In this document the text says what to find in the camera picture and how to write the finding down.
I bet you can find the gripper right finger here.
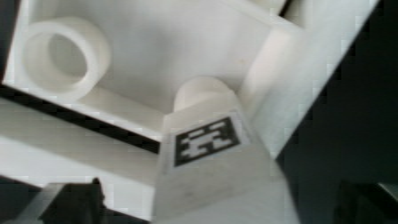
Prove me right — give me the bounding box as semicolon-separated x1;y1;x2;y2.
379;183;398;205

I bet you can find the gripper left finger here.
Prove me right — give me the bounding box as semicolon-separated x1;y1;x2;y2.
11;183;64;224

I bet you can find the white chair leg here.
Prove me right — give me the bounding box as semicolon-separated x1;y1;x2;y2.
152;77;301;224

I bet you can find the white chair seat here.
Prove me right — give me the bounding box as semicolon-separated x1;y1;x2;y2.
0;0;381;150

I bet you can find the white front fence rail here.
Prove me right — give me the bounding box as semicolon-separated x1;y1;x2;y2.
0;98;157;220

